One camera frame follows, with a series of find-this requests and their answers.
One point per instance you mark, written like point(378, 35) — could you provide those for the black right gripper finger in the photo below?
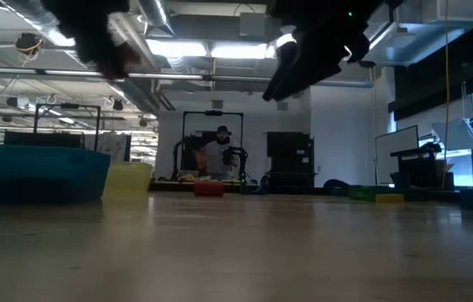
point(291, 75)

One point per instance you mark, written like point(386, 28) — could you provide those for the green arch block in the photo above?
point(364, 193)

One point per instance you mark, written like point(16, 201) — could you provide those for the yellow plank block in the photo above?
point(389, 198)

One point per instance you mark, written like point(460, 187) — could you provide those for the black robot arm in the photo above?
point(236, 161)

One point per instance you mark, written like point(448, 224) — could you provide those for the ceiling light panel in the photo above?
point(175, 48)
point(240, 50)

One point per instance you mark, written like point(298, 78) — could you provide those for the black ceiling device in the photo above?
point(29, 44)

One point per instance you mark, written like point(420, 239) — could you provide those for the black cabinet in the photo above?
point(291, 159)

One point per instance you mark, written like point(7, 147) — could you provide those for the person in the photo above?
point(219, 157)

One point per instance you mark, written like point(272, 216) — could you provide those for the whiteboard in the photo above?
point(396, 153)

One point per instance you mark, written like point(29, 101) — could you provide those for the teal plastic bin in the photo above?
point(31, 172)

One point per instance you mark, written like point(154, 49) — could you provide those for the yellow plastic bin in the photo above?
point(129, 178)

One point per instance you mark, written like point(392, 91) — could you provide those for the black workstation desk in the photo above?
point(423, 165)

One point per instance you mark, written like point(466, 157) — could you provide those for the silver spiral duct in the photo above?
point(152, 17)

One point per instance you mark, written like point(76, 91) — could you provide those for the black robot rig frame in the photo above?
point(213, 113)
point(66, 105)

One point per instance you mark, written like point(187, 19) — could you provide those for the white ceiling duct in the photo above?
point(425, 31)

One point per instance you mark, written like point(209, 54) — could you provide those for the black aluminium table frame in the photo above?
point(429, 195)

